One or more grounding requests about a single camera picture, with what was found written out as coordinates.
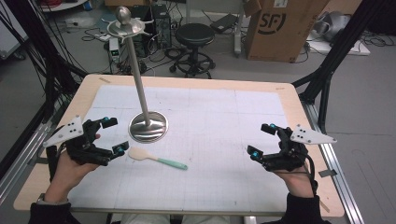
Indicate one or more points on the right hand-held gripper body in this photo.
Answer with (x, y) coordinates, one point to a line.
(291, 152)

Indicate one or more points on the black round stool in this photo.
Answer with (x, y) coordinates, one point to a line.
(194, 35)

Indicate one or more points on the brown cardboard box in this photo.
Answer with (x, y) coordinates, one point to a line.
(280, 34)

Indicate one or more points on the tall metal stand with dish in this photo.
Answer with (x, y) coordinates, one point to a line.
(148, 127)

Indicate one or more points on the black flat device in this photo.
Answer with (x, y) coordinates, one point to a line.
(224, 22)

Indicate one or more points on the black metal frame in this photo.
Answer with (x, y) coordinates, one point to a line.
(53, 71)
(330, 59)

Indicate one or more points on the white table leg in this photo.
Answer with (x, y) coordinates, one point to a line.
(238, 31)

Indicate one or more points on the aluminium rail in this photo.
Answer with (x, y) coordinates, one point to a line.
(21, 161)
(339, 174)

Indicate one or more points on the black computer tower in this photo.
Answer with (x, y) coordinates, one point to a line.
(161, 26)

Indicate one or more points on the white flat board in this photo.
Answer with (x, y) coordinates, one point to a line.
(342, 48)

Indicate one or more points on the person's left hand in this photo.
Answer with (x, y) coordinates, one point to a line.
(63, 179)

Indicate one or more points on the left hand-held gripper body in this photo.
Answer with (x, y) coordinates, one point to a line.
(81, 146)

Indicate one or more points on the white power strip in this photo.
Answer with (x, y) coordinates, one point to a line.
(114, 49)

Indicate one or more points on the person's right hand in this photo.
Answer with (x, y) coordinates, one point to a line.
(295, 183)

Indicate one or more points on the grey plastic bag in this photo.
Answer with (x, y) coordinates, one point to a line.
(334, 25)

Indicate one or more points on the white grid mat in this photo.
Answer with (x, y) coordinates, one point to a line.
(205, 130)

